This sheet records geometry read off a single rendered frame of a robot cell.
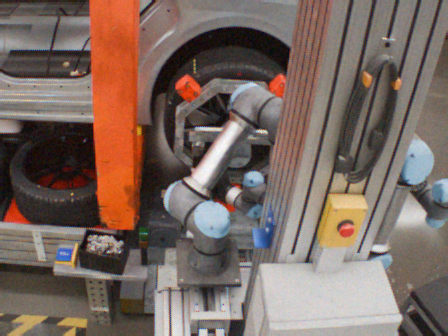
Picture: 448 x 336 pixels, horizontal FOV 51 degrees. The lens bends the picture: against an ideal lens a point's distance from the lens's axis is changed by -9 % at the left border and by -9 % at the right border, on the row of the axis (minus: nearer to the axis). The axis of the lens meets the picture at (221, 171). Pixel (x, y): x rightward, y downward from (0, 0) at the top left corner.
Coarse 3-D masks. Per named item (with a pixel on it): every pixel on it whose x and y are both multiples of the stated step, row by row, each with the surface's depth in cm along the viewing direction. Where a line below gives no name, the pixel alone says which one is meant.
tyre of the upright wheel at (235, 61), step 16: (224, 48) 238; (240, 48) 239; (192, 64) 238; (208, 64) 229; (224, 64) 225; (240, 64) 225; (256, 64) 228; (272, 64) 238; (176, 80) 239; (208, 80) 228; (256, 80) 229; (176, 96) 232
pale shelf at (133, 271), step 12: (132, 252) 229; (60, 264) 218; (132, 264) 223; (72, 276) 217; (84, 276) 217; (96, 276) 217; (108, 276) 217; (120, 276) 217; (132, 276) 218; (144, 276) 219
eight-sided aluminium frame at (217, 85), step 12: (216, 84) 220; (228, 84) 221; (240, 84) 223; (264, 84) 224; (204, 96) 223; (180, 108) 228; (192, 108) 227; (180, 120) 230; (180, 132) 234; (180, 144) 238; (180, 156) 242; (192, 156) 248; (252, 168) 255; (264, 168) 249; (240, 180) 253
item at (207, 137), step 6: (192, 132) 214; (192, 138) 214; (198, 138) 214; (204, 138) 214; (210, 138) 214; (252, 138) 215; (258, 138) 215; (264, 138) 216; (258, 144) 217; (264, 144) 217; (270, 144) 217
